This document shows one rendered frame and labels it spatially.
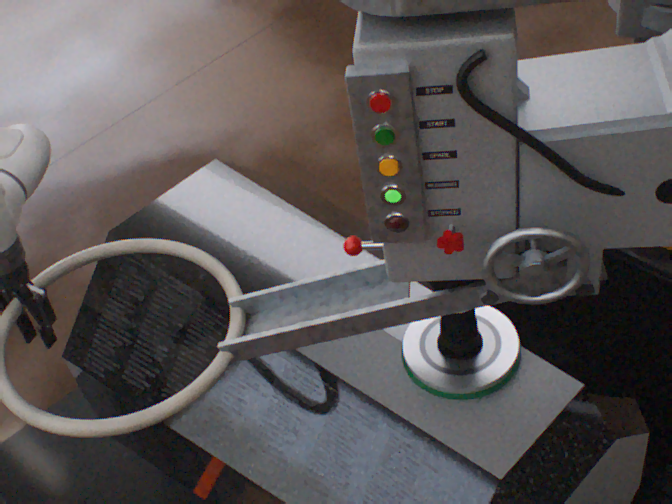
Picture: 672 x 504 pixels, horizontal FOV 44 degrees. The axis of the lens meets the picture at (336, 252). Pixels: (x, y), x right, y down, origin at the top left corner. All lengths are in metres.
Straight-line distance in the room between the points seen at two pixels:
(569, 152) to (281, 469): 0.86
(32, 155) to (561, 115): 1.01
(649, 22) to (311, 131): 2.12
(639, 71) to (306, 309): 0.72
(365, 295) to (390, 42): 0.61
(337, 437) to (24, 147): 0.81
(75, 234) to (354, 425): 2.12
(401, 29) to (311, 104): 2.76
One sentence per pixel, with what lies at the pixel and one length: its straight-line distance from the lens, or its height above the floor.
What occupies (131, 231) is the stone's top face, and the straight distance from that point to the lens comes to 2.04.
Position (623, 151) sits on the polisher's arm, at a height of 1.35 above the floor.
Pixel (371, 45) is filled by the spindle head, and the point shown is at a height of 1.54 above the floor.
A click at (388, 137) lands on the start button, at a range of 1.09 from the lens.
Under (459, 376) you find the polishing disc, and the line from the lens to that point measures 1.53.
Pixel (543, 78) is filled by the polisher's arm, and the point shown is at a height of 1.39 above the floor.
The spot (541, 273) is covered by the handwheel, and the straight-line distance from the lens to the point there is 1.21.
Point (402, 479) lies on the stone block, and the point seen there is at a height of 0.75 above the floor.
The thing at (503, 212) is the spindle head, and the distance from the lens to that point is 1.21.
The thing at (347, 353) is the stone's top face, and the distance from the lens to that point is 1.62.
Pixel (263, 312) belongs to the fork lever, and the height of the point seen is 0.90.
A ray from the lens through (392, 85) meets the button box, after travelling 1.06.
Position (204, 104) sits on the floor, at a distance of 4.00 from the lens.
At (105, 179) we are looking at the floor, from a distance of 3.72.
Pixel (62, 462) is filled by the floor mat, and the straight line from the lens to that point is 2.73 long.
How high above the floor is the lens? 2.06
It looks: 43 degrees down
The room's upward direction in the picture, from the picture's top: 12 degrees counter-clockwise
